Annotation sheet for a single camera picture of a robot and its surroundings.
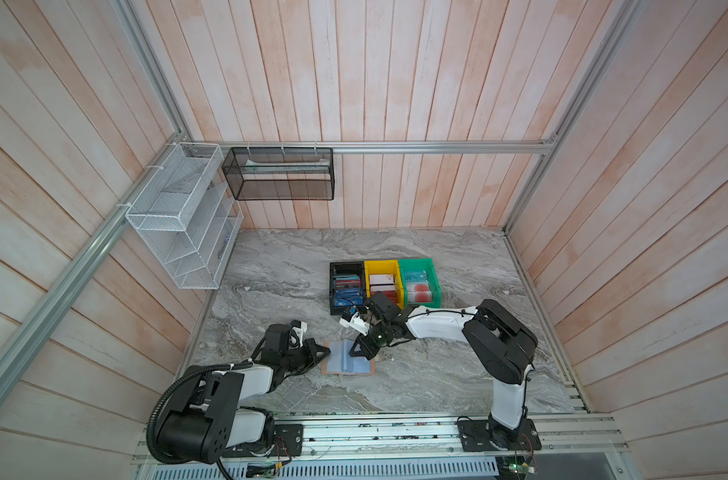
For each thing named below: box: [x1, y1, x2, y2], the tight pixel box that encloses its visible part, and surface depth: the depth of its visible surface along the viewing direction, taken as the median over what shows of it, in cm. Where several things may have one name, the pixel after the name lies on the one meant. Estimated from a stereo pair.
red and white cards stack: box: [369, 274, 398, 305], surface depth 103 cm
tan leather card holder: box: [321, 339, 375, 375], surface depth 87 cm
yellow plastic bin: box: [364, 260, 405, 310], surface depth 103 cm
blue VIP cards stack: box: [333, 275, 364, 307], surface depth 103 cm
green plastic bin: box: [398, 258, 443, 308], surface depth 103 cm
